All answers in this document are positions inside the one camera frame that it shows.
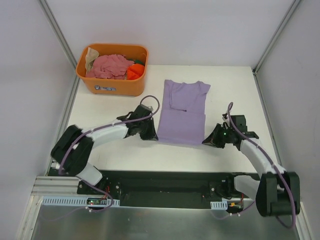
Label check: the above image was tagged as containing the green cloth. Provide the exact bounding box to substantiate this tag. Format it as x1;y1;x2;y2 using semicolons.
128;58;145;66

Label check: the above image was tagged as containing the aluminium rail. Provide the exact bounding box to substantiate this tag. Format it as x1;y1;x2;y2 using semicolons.
31;176;79;196

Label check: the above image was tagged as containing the left white cable duct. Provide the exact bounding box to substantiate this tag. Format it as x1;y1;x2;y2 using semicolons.
42;196;120;208

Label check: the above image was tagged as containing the orange-red cloth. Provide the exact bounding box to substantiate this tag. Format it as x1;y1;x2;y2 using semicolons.
126;63;145;80

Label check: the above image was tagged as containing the beige cloth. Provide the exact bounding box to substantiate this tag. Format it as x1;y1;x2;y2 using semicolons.
85;47;100;72

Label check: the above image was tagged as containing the orange plastic basket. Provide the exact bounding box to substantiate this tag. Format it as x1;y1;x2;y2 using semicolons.
75;43;149;97

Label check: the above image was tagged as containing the right white cable duct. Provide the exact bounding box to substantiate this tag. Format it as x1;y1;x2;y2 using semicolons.
210;200;228;211

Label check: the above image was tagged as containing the purple t-shirt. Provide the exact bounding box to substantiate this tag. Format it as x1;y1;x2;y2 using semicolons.
157;79;211;146

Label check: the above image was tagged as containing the pink crumpled shirt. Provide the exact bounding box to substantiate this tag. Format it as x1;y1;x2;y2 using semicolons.
85;54;135;80

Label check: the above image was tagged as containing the white cable duct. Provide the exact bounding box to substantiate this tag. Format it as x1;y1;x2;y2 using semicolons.
42;196;120;208
210;200;228;211

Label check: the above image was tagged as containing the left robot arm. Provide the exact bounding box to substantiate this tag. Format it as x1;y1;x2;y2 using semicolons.
50;104;158;195

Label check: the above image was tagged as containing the left aluminium frame post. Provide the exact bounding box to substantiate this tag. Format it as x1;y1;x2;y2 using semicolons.
37;0;79;68

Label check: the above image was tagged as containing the aluminium frame post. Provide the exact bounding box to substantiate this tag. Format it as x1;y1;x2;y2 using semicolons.
252;0;303;76
37;0;79;68

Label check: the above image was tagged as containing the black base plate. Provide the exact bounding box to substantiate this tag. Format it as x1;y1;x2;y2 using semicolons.
77;170;243;209

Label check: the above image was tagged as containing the right aluminium frame post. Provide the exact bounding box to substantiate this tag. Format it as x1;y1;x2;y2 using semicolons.
252;0;303;76

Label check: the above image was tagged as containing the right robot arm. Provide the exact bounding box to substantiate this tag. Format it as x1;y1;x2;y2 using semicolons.
202;113;300;217

